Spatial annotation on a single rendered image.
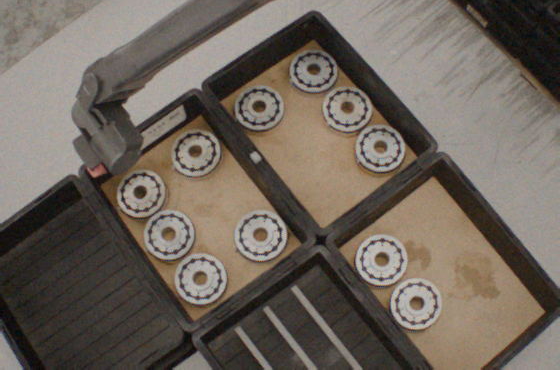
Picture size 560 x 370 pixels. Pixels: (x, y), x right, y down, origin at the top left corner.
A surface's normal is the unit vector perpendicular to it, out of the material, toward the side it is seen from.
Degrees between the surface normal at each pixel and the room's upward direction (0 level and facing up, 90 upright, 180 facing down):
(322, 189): 0
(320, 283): 0
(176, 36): 48
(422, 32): 0
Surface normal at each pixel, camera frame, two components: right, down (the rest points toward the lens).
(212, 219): -0.03, -0.35
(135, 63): -0.48, 0.22
